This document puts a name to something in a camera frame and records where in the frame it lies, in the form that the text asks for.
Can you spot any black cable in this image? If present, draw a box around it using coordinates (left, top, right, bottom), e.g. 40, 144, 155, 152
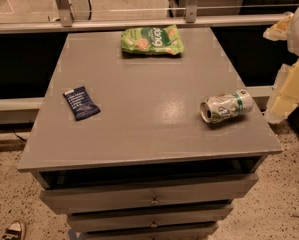
84, 0, 93, 21

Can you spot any green rice chip bag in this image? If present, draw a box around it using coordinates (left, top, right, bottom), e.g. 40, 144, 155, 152
121, 25, 184, 55

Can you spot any crushed silver green soda can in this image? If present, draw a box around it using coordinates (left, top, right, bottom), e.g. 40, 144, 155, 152
200, 89, 253, 124

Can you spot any aluminium frame rail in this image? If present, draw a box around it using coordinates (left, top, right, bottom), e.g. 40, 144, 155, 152
0, 0, 299, 34

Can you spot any sneaker shoe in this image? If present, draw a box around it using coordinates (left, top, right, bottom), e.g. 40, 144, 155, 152
1, 220, 26, 240

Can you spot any grey drawer cabinet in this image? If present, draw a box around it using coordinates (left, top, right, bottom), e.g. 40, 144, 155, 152
18, 28, 281, 240

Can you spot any dark blue snack packet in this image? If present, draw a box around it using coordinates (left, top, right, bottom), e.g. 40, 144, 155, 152
63, 86, 101, 121

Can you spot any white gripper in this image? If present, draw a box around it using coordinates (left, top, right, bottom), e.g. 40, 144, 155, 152
263, 7, 299, 124

